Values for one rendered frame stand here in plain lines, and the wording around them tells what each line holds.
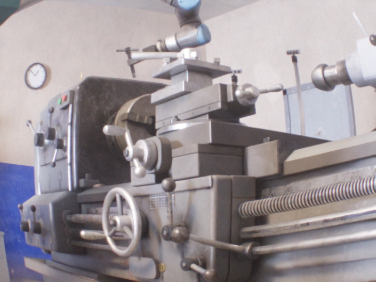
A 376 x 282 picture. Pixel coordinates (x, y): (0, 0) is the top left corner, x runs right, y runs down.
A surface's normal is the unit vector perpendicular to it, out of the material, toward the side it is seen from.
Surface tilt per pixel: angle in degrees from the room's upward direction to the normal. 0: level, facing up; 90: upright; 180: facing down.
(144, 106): 90
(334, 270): 90
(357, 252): 90
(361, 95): 90
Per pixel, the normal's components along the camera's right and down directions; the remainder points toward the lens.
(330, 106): -0.81, -0.08
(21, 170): 0.58, -0.15
